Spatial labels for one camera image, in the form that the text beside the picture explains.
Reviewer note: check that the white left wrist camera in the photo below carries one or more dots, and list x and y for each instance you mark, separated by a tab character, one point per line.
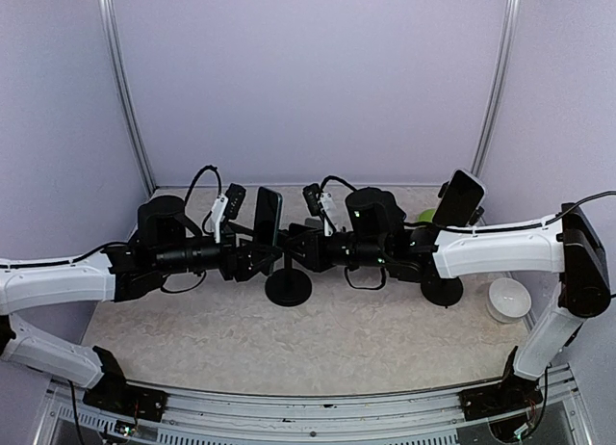
226	208

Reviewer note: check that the right aluminium corner post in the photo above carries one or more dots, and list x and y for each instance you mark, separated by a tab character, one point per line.
507	35

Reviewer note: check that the green round stand base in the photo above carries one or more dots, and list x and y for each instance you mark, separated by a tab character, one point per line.
426	215

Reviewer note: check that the aluminium front rail frame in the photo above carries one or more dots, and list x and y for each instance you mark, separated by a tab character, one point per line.
429	416

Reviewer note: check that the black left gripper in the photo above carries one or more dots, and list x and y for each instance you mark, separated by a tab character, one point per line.
239	266

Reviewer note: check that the aluminium corner post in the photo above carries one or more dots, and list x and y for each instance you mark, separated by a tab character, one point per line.
507	35
110	28

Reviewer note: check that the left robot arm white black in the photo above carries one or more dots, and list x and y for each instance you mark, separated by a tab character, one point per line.
166	242

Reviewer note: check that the white round bowl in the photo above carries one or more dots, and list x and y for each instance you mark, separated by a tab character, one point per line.
508	300

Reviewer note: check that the tall black phone stand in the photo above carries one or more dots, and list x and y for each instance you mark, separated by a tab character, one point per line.
442	291

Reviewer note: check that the left aluminium corner post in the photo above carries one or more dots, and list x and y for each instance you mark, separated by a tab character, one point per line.
110	28

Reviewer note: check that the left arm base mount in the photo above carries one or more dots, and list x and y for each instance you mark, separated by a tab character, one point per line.
113	393

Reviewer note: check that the blue-edged black smartphone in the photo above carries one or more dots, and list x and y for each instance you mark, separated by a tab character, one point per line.
267	216

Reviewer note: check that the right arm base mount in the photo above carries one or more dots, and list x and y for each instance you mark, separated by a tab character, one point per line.
510	393

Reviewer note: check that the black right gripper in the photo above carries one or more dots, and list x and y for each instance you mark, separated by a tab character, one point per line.
315	257

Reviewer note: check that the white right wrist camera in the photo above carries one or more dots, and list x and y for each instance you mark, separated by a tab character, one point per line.
320	204

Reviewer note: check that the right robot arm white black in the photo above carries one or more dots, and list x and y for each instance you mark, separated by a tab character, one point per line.
436	256

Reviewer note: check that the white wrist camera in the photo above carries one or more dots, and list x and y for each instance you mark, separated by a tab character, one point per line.
320	204
226	208

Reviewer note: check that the black gooseneck phone stand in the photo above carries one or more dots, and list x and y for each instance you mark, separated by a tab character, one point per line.
290	288

